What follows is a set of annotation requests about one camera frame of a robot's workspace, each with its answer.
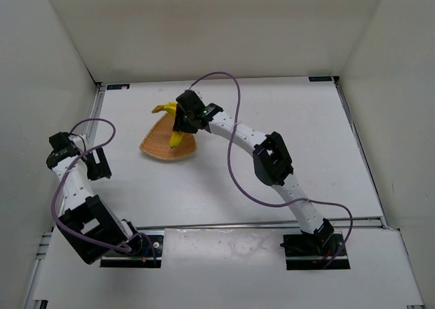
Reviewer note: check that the triangular woven fruit basket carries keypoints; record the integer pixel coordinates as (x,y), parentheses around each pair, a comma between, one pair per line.
(156,142)

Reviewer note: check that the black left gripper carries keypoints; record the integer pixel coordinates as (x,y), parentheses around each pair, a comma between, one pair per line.
(98,165)

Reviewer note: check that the blue left corner label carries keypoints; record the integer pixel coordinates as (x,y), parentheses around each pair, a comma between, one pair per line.
(117,86)

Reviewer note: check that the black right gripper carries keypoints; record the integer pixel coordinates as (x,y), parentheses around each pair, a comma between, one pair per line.
(183,119)

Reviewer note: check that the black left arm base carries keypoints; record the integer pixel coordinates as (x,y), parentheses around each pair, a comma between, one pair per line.
(148,255)

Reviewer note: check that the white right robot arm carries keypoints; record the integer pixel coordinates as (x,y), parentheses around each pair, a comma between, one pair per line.
(271,159)

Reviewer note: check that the blue right corner label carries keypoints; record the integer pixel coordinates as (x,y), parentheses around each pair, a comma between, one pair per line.
(319,78)

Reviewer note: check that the yellow fake banana bunch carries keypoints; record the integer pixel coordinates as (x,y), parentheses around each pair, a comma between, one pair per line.
(170,108)

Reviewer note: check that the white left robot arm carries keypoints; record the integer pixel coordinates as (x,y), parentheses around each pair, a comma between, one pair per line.
(84,212)

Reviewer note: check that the blue corner label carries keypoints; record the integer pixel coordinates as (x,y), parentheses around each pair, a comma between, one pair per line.
(319,78)
(117,86)

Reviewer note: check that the aluminium front rail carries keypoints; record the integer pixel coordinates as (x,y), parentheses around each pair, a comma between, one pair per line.
(363,223)

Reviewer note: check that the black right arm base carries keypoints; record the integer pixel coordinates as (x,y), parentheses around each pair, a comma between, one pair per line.
(302,254)

